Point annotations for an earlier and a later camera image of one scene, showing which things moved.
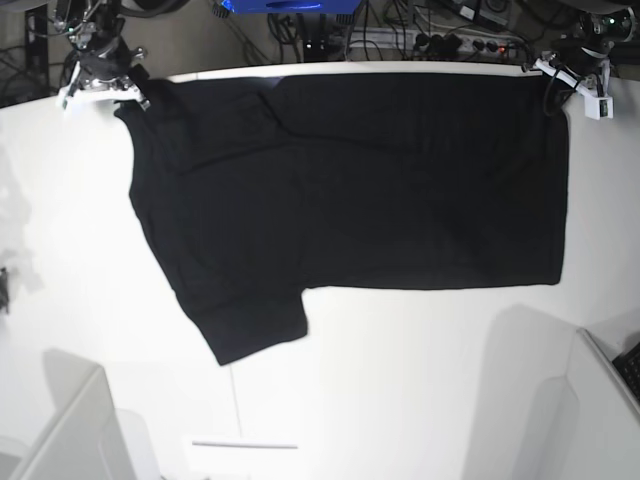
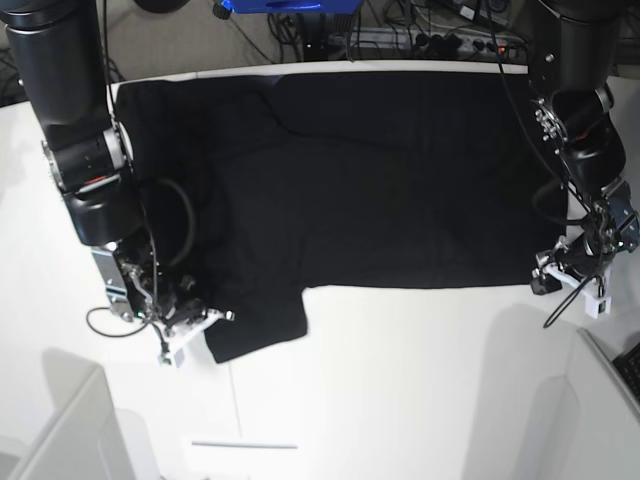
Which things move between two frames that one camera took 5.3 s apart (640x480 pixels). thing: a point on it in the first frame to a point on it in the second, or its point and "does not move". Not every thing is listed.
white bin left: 85,438 does not move
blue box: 306,7 does not move
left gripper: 105,77 to 181,315
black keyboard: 628,364 does not move
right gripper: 588,73 to 583,259
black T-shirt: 258,188 does not move
